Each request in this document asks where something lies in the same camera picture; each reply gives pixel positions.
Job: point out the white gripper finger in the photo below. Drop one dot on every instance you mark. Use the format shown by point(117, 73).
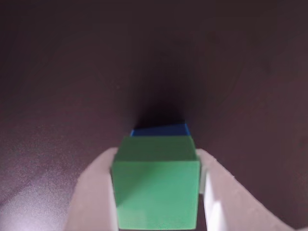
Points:
point(228, 199)
point(93, 192)

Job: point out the green cube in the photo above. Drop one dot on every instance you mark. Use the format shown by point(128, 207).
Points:
point(156, 187)

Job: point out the blue cube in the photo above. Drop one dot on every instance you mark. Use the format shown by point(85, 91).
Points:
point(161, 131)

